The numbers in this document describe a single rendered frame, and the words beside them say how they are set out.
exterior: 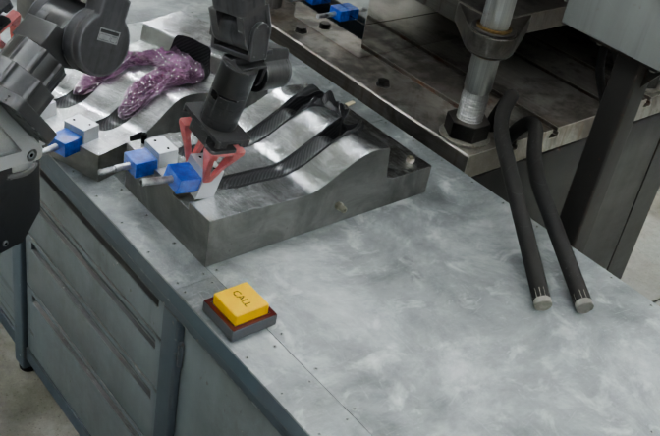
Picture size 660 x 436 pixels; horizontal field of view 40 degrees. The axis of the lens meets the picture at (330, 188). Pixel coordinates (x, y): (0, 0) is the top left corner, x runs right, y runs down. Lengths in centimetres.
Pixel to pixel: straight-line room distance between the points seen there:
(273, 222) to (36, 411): 102
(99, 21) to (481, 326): 76
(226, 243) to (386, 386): 35
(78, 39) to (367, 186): 71
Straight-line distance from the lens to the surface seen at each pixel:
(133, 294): 173
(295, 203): 152
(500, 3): 189
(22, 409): 236
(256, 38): 132
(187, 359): 162
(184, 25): 202
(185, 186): 143
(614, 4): 188
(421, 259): 158
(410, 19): 237
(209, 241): 145
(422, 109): 211
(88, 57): 110
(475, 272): 159
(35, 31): 111
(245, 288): 139
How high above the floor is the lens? 171
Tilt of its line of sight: 32 degrees down
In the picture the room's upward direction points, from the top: 11 degrees clockwise
